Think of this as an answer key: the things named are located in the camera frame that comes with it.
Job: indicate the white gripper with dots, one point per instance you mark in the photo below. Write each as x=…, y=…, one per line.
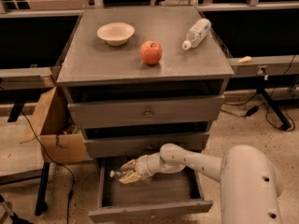
x=142, y=167

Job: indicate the clear water bottle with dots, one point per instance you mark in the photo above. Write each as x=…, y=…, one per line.
x=117, y=174

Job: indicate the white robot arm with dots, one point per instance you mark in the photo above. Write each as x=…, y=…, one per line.
x=250, y=182

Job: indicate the grey middle drawer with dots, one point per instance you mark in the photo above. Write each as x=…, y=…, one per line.
x=143, y=144

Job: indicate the grey open bottom drawer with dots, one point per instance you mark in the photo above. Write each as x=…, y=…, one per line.
x=164, y=195

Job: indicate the grey drawer cabinet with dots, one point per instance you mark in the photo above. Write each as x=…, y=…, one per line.
x=94, y=71

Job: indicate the grey top drawer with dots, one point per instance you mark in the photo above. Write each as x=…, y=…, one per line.
x=109, y=114

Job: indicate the white labelled water bottle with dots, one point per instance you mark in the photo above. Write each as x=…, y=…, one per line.
x=196, y=34

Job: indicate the brown cardboard box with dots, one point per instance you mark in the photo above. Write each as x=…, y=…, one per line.
x=49, y=124

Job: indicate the black table leg left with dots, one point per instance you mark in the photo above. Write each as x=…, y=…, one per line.
x=41, y=205

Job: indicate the black table leg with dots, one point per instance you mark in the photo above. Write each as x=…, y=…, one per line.
x=41, y=205
x=285, y=125

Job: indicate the red apple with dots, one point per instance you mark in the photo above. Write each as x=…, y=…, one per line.
x=151, y=52

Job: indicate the white paper bowl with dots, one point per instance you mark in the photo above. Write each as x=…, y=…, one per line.
x=116, y=33

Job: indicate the black table leg right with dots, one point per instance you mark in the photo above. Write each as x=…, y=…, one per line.
x=285, y=125

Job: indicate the small yellow foam piece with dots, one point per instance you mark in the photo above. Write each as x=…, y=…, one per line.
x=244, y=59

